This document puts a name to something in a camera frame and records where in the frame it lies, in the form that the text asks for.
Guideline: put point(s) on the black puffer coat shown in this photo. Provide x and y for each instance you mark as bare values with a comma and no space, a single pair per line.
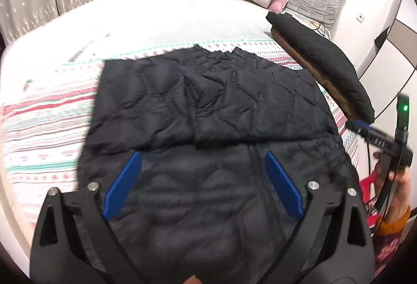
208,127

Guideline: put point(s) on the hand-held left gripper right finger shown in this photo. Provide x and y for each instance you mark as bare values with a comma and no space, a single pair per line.
281,184

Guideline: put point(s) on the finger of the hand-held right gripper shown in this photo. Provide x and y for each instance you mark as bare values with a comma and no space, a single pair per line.
369,134

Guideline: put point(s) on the bed with grey sheet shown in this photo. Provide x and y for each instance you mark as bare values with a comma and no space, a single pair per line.
156,16

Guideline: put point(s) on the pink cushion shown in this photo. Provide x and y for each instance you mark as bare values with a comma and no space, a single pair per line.
278,3

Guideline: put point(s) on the orange-sleeved right forearm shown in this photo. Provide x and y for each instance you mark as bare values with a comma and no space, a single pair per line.
392,223

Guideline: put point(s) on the patterned knit-print blanket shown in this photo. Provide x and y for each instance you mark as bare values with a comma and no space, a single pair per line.
45,127

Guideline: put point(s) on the white wardrobe with black lines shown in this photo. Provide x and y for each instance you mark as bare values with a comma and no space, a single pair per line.
395,52

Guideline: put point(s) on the person's right hand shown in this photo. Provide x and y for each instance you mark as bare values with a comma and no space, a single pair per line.
399,192

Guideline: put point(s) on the white wall socket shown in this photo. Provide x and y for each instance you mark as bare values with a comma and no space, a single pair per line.
360,17

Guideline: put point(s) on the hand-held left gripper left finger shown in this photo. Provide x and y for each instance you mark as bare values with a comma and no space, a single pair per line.
125,184

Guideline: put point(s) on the person's left hand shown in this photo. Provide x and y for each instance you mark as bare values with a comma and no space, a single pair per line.
193,280

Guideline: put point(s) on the folded black and brown coat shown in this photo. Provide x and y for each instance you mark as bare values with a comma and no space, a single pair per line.
322,55

